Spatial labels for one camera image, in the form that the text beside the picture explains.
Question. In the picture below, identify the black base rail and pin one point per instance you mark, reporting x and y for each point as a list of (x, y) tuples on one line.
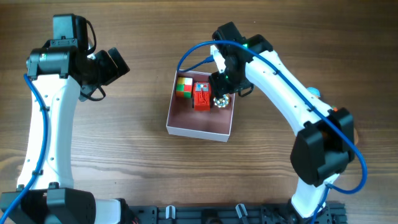
[(269, 213)]

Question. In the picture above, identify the orange duck toy blue hat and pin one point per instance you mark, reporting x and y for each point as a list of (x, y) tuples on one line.
[(315, 92)]

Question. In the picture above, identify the brown plush toy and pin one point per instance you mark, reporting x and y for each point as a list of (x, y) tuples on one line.
[(356, 137)]

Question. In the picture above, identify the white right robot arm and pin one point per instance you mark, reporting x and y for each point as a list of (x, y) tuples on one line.
[(318, 155)]

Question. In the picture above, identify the white box with pink interior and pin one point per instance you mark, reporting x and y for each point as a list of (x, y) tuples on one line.
[(183, 120)]

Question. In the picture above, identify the multicolour puzzle cube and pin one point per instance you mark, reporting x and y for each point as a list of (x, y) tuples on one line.
[(183, 88)]

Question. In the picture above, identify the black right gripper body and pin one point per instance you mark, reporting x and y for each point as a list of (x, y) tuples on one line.
[(225, 83)]

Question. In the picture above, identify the red toy fire truck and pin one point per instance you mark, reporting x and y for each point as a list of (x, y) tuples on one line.
[(201, 96)]

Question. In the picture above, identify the yellow round gear toy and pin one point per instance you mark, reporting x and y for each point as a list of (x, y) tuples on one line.
[(222, 102)]

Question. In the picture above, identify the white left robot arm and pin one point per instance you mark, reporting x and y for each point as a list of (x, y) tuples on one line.
[(66, 70)]

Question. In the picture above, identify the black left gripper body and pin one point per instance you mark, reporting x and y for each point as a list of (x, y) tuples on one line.
[(104, 69)]

